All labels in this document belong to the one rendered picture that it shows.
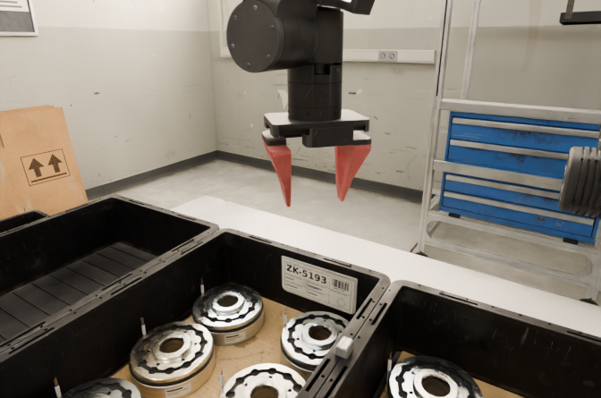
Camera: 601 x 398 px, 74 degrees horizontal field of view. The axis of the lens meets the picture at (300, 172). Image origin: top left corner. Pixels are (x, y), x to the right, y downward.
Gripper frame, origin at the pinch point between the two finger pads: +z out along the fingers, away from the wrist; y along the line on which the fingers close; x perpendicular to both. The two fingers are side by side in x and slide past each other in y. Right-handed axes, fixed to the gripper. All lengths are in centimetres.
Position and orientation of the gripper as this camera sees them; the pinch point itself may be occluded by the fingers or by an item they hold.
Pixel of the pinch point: (314, 195)
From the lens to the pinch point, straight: 45.9
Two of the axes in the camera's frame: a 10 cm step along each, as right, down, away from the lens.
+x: -2.3, -3.1, 9.2
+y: 9.7, -0.8, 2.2
